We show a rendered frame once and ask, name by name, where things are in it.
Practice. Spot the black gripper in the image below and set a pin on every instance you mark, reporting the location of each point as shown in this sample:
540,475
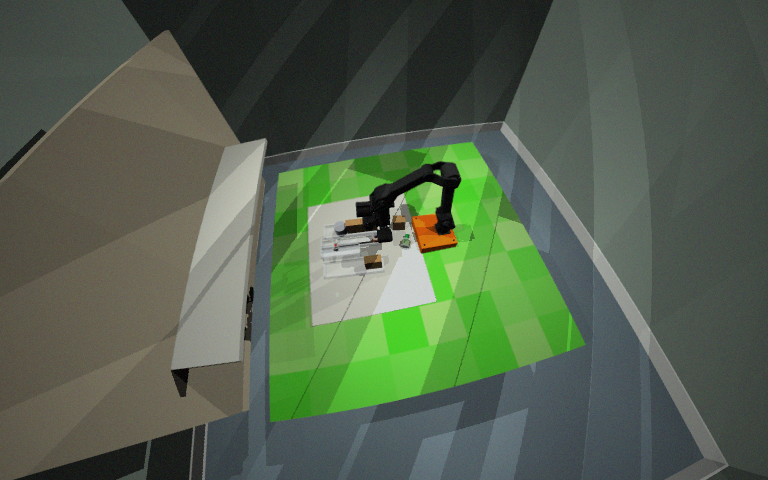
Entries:
385,233

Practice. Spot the grey cylinder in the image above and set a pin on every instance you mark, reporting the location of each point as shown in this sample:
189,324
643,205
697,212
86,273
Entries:
340,228

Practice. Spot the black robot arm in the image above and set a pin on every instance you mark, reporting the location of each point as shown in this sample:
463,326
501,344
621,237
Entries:
383,196

